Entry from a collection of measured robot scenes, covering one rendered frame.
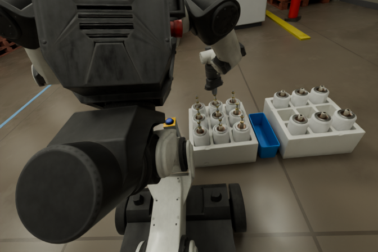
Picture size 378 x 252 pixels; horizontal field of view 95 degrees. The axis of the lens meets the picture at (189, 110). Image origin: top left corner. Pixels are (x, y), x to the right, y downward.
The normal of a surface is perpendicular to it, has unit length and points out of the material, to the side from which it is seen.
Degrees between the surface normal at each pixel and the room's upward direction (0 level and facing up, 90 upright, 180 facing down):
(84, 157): 28
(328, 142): 90
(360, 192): 0
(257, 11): 90
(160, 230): 6
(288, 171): 0
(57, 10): 61
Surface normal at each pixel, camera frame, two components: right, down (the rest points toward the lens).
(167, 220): -0.16, -0.66
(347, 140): 0.00, 0.64
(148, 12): 0.18, 0.14
